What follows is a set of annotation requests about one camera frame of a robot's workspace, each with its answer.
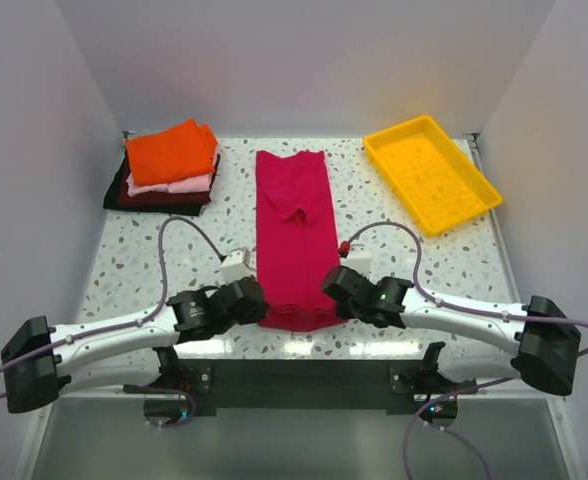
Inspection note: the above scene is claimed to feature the magenta t shirt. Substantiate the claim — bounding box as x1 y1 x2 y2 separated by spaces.
255 151 344 332

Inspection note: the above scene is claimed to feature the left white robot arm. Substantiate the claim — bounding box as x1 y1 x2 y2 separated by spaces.
1 277 268 414

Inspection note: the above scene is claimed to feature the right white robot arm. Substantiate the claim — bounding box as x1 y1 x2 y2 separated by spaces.
321 266 581 396

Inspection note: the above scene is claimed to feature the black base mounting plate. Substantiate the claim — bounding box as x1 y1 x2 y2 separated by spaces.
151 359 460 416

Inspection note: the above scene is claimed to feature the pink folded t shirt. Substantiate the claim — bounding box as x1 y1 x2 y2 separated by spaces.
126 154 220 197

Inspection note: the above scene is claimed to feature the maroon folded t shirt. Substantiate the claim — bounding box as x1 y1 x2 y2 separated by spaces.
116 159 217 207

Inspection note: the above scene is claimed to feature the yellow plastic tray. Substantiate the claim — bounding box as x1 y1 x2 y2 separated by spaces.
363 115 503 237

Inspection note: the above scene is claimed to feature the black folded t shirt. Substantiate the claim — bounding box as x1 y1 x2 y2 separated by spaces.
103 159 207 217

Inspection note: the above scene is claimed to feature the orange folded t shirt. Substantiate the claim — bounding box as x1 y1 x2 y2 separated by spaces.
125 119 218 186

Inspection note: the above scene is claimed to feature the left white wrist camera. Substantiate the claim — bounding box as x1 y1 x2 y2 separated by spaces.
220 247 255 284

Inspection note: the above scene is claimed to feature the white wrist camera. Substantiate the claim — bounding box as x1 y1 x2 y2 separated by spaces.
220 247 255 284
343 244 372 277

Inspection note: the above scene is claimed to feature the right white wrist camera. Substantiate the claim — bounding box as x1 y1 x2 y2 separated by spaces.
343 244 372 277

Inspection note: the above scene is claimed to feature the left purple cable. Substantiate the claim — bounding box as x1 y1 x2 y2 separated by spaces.
0 216 228 429

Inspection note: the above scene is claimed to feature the purple cable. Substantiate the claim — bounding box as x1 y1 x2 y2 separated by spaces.
338 221 588 480
0 216 228 429

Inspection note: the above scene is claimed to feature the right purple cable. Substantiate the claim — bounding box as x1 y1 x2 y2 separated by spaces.
338 221 588 480

